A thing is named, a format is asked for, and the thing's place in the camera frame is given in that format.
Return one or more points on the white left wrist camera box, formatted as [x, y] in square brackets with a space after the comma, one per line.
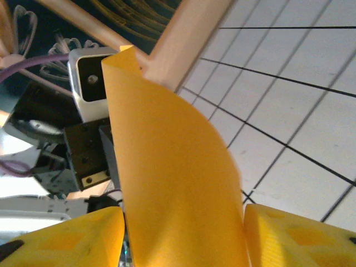
[89, 80]

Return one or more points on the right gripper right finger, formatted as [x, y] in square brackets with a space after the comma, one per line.
[292, 242]

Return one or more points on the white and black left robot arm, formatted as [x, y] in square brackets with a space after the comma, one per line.
[41, 105]

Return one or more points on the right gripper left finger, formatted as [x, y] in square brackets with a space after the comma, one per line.
[69, 242]

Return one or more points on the yellow cloth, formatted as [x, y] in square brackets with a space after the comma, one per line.
[172, 167]

